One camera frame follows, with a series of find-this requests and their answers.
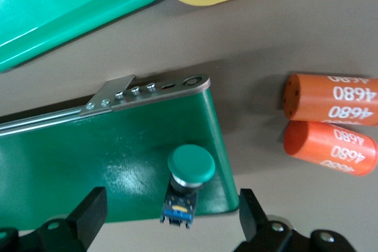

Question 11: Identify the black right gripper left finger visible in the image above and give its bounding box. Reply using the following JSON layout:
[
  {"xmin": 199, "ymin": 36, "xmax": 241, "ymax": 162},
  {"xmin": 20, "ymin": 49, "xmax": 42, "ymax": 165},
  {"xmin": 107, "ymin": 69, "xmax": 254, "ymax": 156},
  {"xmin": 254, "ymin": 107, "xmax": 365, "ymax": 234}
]
[{"xmin": 0, "ymin": 186, "xmax": 107, "ymax": 252}]

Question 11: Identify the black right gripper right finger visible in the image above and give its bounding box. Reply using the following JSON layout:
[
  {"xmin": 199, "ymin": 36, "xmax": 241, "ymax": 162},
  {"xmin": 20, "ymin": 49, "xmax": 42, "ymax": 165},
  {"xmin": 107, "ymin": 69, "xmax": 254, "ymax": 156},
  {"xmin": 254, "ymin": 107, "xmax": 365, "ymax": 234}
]
[{"xmin": 233, "ymin": 188, "xmax": 355, "ymax": 252}]

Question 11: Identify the green mushroom push button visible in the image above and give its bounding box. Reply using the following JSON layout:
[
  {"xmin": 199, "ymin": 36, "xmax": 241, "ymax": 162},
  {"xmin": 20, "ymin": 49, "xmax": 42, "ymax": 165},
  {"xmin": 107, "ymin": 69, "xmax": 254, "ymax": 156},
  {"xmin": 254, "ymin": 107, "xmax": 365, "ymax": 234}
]
[{"xmin": 159, "ymin": 144, "xmax": 216, "ymax": 229}]

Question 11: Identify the orange cylinder with white print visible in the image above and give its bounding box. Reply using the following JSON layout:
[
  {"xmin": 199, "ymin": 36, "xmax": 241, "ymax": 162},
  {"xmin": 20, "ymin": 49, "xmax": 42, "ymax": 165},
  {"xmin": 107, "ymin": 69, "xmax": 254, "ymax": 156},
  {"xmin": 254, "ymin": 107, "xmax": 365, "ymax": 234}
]
[
  {"xmin": 283, "ymin": 120, "xmax": 378, "ymax": 178},
  {"xmin": 282, "ymin": 73, "xmax": 378, "ymax": 127}
]

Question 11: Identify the green conveyor belt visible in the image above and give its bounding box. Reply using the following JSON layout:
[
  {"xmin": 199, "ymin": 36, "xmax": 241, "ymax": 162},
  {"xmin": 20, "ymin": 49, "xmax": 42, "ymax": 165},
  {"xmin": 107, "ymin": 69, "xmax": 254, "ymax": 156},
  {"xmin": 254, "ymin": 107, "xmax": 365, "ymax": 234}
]
[{"xmin": 0, "ymin": 73, "xmax": 240, "ymax": 231}]

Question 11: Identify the green plastic tray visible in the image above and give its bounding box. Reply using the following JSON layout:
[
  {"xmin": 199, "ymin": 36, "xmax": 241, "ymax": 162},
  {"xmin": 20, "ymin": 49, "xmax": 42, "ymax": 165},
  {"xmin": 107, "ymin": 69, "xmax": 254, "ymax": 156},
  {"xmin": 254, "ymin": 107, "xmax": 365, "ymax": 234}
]
[{"xmin": 0, "ymin": 0, "xmax": 165, "ymax": 73}]

